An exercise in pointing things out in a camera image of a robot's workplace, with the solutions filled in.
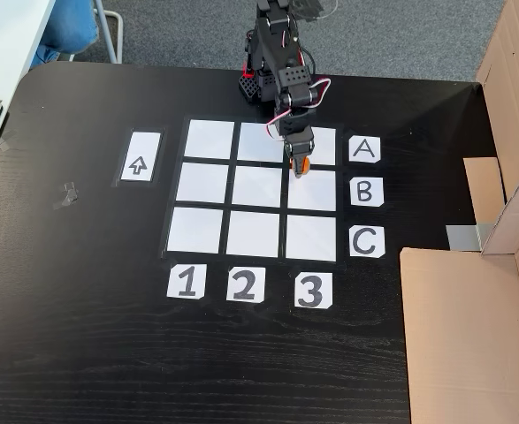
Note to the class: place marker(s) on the clear tape scrap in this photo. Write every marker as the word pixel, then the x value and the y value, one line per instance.
pixel 8 141
pixel 66 196

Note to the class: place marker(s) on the paper sheet letter A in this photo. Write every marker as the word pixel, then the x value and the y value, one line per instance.
pixel 364 149

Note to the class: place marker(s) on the paper sheet number 3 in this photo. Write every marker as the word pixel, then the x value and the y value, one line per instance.
pixel 313 290

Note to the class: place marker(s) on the paper sheet letter B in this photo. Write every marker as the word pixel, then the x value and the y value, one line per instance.
pixel 365 192

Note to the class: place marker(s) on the seated person's leg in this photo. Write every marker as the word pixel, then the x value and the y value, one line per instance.
pixel 69 26

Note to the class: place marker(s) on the round orange token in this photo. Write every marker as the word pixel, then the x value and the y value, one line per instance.
pixel 307 165

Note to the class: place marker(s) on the white arrow paper sheet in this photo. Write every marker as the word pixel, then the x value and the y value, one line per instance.
pixel 139 154

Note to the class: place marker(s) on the white nine-square grid sheet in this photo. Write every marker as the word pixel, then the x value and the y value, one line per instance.
pixel 206 185

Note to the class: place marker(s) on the paper sheet number 1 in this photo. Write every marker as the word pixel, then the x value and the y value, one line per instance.
pixel 186 281

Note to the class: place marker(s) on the paper sheet letter C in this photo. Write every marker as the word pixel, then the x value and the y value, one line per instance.
pixel 366 241

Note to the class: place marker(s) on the black floor tape patch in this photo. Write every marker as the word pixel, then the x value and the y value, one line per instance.
pixel 310 9

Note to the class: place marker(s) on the grey metal chair frame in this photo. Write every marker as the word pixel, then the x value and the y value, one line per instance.
pixel 119 40

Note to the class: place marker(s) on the brown cardboard screen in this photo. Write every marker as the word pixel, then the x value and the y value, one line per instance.
pixel 462 331

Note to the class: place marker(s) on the paper sheet number 2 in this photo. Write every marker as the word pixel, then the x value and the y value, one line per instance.
pixel 246 285

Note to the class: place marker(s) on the white side table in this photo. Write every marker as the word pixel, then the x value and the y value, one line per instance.
pixel 2 44

